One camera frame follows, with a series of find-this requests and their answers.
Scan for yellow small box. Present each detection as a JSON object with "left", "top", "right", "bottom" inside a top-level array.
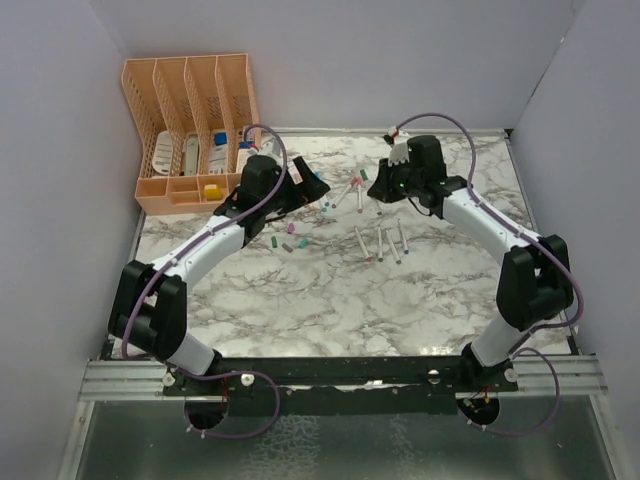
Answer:
[{"left": 203, "top": 184, "right": 223, "bottom": 201}]

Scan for peach plastic desk organizer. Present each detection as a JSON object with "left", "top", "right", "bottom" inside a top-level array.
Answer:
[{"left": 121, "top": 53, "right": 261, "bottom": 216}]

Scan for brown capped white marker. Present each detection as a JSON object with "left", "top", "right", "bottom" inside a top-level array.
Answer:
[{"left": 331, "top": 177, "right": 360, "bottom": 209}]

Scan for white device in organizer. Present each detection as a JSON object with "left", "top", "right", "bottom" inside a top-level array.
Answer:
[{"left": 182, "top": 135, "right": 199, "bottom": 176}]

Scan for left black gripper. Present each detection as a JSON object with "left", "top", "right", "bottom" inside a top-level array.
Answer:
[{"left": 262, "top": 157, "right": 329, "bottom": 215}]

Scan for pink capped white marker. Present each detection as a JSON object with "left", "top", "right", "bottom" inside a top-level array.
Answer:
[{"left": 356, "top": 180, "right": 363, "bottom": 214}]

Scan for white remote in organizer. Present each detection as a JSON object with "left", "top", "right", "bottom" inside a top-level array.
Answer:
[{"left": 151, "top": 130, "right": 173, "bottom": 176}]

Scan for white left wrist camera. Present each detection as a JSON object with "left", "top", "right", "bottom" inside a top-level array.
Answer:
[{"left": 253, "top": 137, "right": 282, "bottom": 158}]

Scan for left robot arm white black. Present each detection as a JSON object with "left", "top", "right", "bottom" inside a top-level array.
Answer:
[{"left": 108, "top": 154, "right": 330, "bottom": 395}]

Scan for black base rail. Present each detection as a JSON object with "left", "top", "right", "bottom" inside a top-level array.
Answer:
[{"left": 163, "top": 355, "right": 518, "bottom": 417}]

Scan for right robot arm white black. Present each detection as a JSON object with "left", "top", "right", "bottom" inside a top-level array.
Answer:
[{"left": 367, "top": 133, "right": 582, "bottom": 391}]

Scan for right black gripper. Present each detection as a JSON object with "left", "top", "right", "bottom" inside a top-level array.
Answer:
[{"left": 369, "top": 156, "right": 422, "bottom": 205}]

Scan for white blue box in organizer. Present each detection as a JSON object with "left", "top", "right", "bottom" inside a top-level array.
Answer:
[{"left": 207, "top": 131, "right": 228, "bottom": 174}]

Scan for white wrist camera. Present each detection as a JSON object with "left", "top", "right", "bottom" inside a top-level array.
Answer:
[
  {"left": 253, "top": 137, "right": 282, "bottom": 158},
  {"left": 383, "top": 129, "right": 410, "bottom": 167}
]

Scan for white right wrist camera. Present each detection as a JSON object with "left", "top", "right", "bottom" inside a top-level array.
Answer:
[{"left": 383, "top": 129, "right": 410, "bottom": 167}]

